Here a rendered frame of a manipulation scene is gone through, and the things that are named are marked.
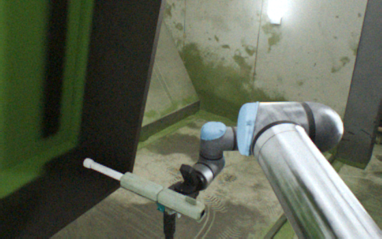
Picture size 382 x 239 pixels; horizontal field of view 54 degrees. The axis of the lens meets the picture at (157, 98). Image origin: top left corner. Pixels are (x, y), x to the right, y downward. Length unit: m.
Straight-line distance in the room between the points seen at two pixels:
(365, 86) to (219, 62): 1.03
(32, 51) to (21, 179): 0.46
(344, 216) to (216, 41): 2.44
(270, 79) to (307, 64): 0.29
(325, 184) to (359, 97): 2.00
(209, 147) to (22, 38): 0.74
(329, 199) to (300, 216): 0.05
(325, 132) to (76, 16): 0.93
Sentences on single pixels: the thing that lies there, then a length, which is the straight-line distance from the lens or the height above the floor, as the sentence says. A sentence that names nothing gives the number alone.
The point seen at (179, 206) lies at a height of 0.54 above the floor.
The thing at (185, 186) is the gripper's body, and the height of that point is 0.53.
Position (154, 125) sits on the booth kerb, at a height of 0.13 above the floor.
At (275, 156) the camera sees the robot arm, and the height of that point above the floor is 0.92.
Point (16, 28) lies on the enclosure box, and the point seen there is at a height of 1.05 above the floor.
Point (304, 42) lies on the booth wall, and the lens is 2.66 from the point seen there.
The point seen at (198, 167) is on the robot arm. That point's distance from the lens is 1.39.
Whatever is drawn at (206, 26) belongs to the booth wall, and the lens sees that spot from 2.98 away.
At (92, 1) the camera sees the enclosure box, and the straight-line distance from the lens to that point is 1.36.
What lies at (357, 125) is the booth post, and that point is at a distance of 2.70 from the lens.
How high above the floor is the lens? 1.25
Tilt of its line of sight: 20 degrees down
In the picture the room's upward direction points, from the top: 1 degrees clockwise
